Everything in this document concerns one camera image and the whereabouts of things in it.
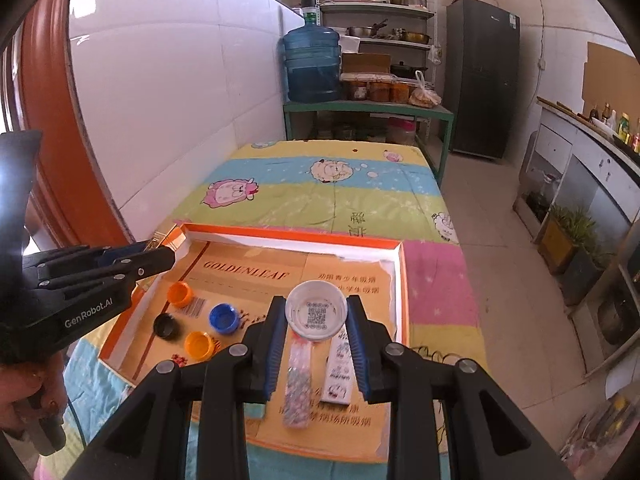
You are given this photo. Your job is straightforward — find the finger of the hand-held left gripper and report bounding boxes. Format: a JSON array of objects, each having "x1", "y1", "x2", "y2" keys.
[
  {"x1": 30, "y1": 242, "x2": 166, "y2": 281},
  {"x1": 39, "y1": 247, "x2": 177, "y2": 293}
]

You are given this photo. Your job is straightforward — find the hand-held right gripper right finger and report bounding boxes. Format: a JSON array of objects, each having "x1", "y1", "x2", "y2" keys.
[{"x1": 346, "y1": 295, "x2": 571, "y2": 480}]

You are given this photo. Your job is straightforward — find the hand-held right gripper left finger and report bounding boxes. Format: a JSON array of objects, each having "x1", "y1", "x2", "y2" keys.
[{"x1": 82, "y1": 296, "x2": 290, "y2": 480}]

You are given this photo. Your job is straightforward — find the white printed small box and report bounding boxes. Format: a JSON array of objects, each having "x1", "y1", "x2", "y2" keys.
[{"x1": 320, "y1": 327, "x2": 356, "y2": 406}]

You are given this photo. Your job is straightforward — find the gold rectangular box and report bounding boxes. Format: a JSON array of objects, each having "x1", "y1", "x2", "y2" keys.
[{"x1": 141, "y1": 225, "x2": 188, "y2": 257}]

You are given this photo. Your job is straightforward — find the clear plastic packet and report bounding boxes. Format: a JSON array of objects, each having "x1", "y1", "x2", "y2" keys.
[{"x1": 281, "y1": 337, "x2": 313, "y2": 431}]

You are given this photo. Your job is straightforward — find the dark orange bottle cap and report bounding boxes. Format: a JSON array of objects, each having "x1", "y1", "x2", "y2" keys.
[{"x1": 166, "y1": 281, "x2": 194, "y2": 308}]

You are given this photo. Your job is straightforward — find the white bottle cap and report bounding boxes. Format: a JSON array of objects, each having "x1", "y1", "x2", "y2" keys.
[{"x1": 285, "y1": 281, "x2": 348, "y2": 343}]

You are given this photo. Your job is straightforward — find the blue bottle cap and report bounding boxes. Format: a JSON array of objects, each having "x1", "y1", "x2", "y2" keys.
[{"x1": 208, "y1": 303, "x2": 240, "y2": 334}]

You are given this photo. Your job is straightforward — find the black bottle cap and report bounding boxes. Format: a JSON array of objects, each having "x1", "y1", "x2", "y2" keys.
[{"x1": 152, "y1": 312, "x2": 180, "y2": 339}]

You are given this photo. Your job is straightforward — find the light orange bottle cap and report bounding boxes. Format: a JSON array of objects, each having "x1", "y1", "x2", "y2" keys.
[{"x1": 184, "y1": 331, "x2": 216, "y2": 359}]

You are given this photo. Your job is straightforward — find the orange-edged shallow cardboard box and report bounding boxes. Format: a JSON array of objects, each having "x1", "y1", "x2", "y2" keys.
[{"x1": 97, "y1": 222, "x2": 411, "y2": 463}]

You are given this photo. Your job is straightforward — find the person's left hand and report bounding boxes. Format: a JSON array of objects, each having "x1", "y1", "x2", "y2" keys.
[{"x1": 0, "y1": 350, "x2": 68, "y2": 441}]

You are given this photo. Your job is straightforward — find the flattened brown carton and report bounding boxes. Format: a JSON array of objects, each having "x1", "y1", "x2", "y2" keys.
[{"x1": 135, "y1": 242, "x2": 401, "y2": 461}]

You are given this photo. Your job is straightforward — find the printed cartoon sheep blanket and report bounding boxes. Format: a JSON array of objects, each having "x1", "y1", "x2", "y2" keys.
[{"x1": 35, "y1": 140, "x2": 488, "y2": 480}]

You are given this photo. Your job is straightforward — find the brown planter with plant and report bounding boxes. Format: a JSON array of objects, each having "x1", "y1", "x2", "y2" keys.
[{"x1": 537, "y1": 205, "x2": 581, "y2": 276}]

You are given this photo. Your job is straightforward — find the clear plastic storage tub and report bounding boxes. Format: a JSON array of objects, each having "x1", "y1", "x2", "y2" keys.
[{"x1": 387, "y1": 117, "x2": 417, "y2": 146}]

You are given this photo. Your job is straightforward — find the dark planter with plant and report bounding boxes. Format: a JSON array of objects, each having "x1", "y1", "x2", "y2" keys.
[{"x1": 562, "y1": 232, "x2": 613, "y2": 306}]

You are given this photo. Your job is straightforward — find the green metal table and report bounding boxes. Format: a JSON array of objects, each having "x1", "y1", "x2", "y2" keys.
[{"x1": 283, "y1": 100, "x2": 455, "y2": 186}]

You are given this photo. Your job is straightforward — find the white plastic bag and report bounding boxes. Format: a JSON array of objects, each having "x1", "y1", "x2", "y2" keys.
[{"x1": 557, "y1": 390, "x2": 640, "y2": 466}]

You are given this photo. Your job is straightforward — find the blue water jug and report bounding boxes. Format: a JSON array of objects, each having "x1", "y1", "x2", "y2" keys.
[{"x1": 282, "y1": 0, "x2": 343, "y2": 103}]

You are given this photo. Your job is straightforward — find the black cooking pot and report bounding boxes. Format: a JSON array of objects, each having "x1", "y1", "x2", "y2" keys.
[{"x1": 597, "y1": 290, "x2": 640, "y2": 346}]

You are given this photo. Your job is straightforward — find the jars of orange preserves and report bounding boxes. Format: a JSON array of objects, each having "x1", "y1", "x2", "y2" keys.
[{"x1": 342, "y1": 72, "x2": 413, "y2": 103}]

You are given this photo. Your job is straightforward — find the plastic bag of food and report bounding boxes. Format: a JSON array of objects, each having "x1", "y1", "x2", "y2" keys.
[{"x1": 407, "y1": 70, "x2": 444, "y2": 108}]

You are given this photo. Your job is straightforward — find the black wok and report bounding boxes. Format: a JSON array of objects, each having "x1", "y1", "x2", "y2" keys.
[{"x1": 390, "y1": 61, "x2": 429, "y2": 80}]

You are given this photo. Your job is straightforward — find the white kitchen counter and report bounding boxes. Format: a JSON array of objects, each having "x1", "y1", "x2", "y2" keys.
[{"x1": 520, "y1": 95, "x2": 640, "y2": 376}]

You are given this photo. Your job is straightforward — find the brown cardboard box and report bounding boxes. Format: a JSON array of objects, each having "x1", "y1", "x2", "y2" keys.
[{"x1": 341, "y1": 52, "x2": 392, "y2": 75}]

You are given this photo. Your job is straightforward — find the dark refrigerator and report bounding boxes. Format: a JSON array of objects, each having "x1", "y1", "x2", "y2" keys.
[{"x1": 444, "y1": 0, "x2": 521, "y2": 163}]

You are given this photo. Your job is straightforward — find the steel pot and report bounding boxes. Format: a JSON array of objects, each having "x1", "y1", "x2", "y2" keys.
[{"x1": 346, "y1": 20, "x2": 388, "y2": 38}]

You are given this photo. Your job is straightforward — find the white shelf rack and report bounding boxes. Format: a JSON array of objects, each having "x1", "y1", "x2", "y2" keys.
[{"x1": 314, "y1": 0, "x2": 438, "y2": 91}]

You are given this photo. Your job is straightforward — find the black cable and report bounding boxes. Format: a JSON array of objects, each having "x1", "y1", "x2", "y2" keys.
[{"x1": 62, "y1": 350, "x2": 88, "y2": 466}]

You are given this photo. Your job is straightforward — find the brown cardboard wall sheet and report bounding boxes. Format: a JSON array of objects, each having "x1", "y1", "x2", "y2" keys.
[{"x1": 581, "y1": 41, "x2": 640, "y2": 121}]

